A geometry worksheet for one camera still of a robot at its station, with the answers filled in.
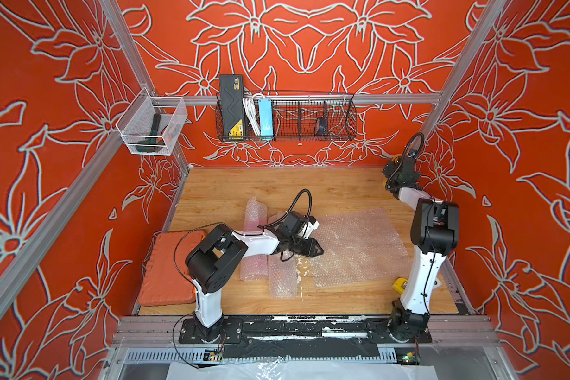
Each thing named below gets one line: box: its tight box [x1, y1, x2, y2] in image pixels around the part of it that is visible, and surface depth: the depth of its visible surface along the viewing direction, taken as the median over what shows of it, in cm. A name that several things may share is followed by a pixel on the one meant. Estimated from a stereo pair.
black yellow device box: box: [219, 74, 245, 137], surface depth 89 cm
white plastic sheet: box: [165, 357, 439, 380], surface depth 69 cm
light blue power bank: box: [258, 98, 274, 137], surface depth 91 cm
